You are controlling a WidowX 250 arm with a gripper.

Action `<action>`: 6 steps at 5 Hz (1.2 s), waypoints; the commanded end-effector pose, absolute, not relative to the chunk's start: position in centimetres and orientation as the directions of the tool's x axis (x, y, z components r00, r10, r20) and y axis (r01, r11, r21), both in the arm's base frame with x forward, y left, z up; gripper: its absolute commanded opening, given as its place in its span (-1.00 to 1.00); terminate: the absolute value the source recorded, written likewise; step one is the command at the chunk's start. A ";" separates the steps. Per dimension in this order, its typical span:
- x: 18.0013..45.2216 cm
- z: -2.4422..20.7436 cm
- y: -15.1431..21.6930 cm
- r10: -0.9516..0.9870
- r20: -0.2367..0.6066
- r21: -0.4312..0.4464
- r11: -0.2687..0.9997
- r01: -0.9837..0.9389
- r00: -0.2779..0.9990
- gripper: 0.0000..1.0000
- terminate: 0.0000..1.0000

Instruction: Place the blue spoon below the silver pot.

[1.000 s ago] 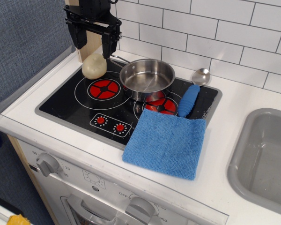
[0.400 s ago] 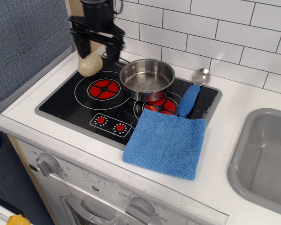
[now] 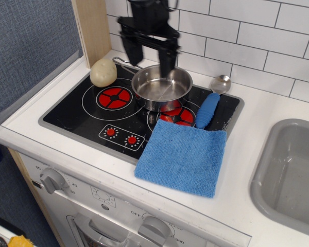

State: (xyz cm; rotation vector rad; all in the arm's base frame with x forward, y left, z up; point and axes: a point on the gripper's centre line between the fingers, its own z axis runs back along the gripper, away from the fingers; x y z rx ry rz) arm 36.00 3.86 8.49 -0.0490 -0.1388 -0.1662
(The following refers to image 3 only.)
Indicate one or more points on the stainless steel pot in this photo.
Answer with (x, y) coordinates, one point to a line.
(155, 93)

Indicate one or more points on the cream toy potato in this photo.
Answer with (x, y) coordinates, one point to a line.
(103, 73)

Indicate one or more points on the blue handled metal spoon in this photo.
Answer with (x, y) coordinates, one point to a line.
(219, 85)

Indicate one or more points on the black toy stove top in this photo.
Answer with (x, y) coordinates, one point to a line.
(110, 120)

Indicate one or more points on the grey right oven knob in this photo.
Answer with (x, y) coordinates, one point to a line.
(154, 230)

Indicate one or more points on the light wooden post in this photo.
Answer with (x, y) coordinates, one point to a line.
(92, 23)

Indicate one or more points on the grey sink basin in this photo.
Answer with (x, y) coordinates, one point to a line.
(280, 186)

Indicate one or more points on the grey oven knob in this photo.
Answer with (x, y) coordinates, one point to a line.
(154, 230)
(52, 180)

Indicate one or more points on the grey left oven knob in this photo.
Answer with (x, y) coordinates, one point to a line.
(52, 180)

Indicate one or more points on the blue microfiber cloth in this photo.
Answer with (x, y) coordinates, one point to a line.
(183, 158)

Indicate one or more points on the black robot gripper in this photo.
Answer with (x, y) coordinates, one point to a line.
(149, 27)

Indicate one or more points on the yellow object at corner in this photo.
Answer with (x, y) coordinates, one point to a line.
(20, 241)

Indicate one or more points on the white toy oven front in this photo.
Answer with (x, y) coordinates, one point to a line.
(84, 215)

